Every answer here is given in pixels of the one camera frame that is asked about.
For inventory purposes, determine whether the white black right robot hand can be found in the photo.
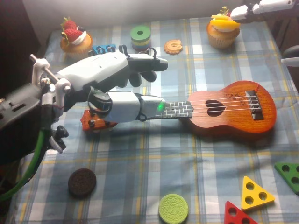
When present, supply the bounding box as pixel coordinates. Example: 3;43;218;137
230;0;299;68

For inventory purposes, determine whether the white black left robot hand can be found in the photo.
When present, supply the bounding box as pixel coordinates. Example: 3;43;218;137
55;44;169;124

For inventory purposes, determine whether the small orange toy guitar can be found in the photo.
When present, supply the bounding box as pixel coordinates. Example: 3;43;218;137
80;80;278;140

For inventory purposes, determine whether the blue triangle peg block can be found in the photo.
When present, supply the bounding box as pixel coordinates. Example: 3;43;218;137
92;43;117;56

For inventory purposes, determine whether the yellow fruit toy cupcake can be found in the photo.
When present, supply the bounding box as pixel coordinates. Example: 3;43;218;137
206;6;242;49

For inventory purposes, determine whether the strawberry toy cupcake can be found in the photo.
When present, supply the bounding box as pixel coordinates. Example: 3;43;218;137
59;16;94;59

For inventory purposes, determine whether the round tan toy biscuit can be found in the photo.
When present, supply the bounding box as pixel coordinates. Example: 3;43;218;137
164;39;184;56

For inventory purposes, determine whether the blue plaid tablecloth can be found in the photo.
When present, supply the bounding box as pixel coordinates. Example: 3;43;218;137
6;17;299;224

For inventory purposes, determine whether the dark chocolate sandwich cookie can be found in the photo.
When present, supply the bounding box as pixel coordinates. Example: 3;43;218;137
68;168;97;197

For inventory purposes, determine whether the green sandwich cookie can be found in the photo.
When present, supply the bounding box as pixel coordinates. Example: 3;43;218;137
158;193;189;224

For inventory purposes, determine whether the green triangle peg block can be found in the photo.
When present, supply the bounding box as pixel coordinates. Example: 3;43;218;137
274;161;299;196

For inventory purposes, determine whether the yellow triangle peg block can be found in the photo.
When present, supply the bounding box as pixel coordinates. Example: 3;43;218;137
240;175;276;211

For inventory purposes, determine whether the red triangle peg block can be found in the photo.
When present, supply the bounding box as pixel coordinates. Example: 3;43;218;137
224;200;258;224

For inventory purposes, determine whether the coloured ring stack toy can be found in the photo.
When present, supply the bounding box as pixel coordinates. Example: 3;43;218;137
129;25;152;52

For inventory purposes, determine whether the green cable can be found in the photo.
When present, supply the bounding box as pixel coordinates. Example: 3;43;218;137
0;129;50;202

